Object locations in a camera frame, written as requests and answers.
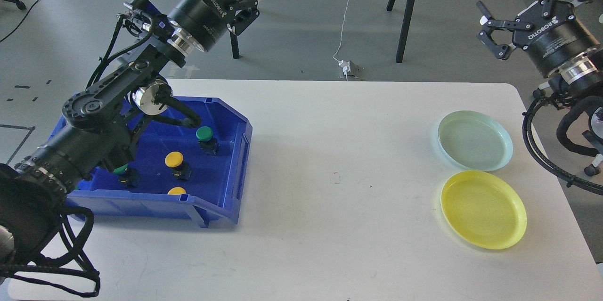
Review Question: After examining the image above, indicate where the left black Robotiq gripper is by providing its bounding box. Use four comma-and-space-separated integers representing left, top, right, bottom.
168, 0, 259, 52

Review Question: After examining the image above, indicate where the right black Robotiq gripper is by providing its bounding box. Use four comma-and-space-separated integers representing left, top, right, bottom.
476, 0, 601, 78

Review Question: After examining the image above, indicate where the yellow push button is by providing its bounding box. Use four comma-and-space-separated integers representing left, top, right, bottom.
167, 187, 187, 195
164, 151, 192, 181

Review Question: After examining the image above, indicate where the green push button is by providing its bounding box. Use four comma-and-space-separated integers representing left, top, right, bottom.
112, 163, 141, 189
196, 126, 219, 156

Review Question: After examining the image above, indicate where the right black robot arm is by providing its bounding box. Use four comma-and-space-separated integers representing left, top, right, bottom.
476, 0, 603, 195

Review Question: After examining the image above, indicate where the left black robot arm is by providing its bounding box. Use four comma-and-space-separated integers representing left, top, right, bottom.
1, 0, 259, 298

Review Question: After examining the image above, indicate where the light green plate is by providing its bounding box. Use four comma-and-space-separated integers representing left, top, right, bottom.
436, 110, 514, 172

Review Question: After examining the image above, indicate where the yellow plate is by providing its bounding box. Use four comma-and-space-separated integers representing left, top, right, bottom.
440, 171, 528, 250

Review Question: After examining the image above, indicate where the yellow push button front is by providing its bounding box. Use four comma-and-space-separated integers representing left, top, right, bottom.
167, 187, 187, 195

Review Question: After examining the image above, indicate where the white floor power socket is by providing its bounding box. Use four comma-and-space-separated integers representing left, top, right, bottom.
338, 60, 363, 81

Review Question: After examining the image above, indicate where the blue plastic bin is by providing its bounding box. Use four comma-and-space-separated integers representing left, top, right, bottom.
66, 97, 253, 228

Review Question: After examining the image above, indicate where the white cable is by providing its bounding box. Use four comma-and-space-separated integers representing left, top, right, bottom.
333, 0, 358, 64

